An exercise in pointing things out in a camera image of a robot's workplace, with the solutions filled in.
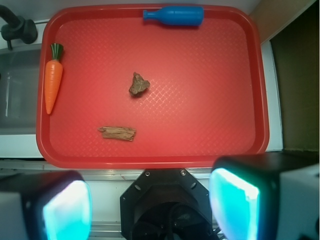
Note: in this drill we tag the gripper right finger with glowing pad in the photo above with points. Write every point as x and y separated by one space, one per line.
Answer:
269 196

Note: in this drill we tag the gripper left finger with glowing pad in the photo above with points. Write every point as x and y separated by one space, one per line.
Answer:
45 206

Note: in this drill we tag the brown wood chip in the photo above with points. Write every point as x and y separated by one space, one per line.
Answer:
118 133

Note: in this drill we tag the red plastic tray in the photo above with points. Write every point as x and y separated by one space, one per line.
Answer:
207 95

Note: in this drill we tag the orange toy carrot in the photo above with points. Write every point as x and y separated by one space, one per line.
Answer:
53 76

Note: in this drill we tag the grey metal sink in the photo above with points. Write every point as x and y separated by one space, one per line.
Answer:
19 75

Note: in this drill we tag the brown rock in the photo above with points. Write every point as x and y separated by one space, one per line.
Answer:
138 86

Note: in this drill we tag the black faucet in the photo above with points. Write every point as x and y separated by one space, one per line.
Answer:
17 28

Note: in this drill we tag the blue plastic bottle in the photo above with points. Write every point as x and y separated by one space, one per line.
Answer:
176 15

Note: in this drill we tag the black octagonal mount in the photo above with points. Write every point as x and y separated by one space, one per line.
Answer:
166 204

